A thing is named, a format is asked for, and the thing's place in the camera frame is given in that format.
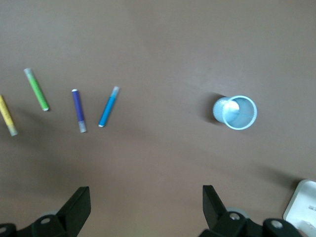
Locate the white stand with pole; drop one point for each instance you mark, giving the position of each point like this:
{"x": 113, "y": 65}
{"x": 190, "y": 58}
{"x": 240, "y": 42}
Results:
{"x": 302, "y": 205}

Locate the light blue mesh cup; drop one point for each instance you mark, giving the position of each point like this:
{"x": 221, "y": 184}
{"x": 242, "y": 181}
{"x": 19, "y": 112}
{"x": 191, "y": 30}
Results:
{"x": 237, "y": 116}

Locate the green marker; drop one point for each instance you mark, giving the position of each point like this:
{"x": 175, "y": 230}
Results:
{"x": 37, "y": 90}

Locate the yellow marker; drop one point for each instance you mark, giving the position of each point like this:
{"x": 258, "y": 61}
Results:
{"x": 6, "y": 114}

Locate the purple marker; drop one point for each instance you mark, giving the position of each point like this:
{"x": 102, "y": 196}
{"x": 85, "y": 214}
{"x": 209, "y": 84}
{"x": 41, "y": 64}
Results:
{"x": 79, "y": 108}

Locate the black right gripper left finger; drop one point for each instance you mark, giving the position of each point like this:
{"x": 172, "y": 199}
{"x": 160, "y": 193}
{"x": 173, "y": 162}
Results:
{"x": 74, "y": 209}

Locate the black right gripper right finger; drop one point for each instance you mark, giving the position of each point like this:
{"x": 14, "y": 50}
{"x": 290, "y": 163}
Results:
{"x": 214, "y": 212}

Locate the blue marker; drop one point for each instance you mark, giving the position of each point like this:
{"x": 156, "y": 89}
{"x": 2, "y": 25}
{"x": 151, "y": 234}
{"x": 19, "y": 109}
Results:
{"x": 108, "y": 108}

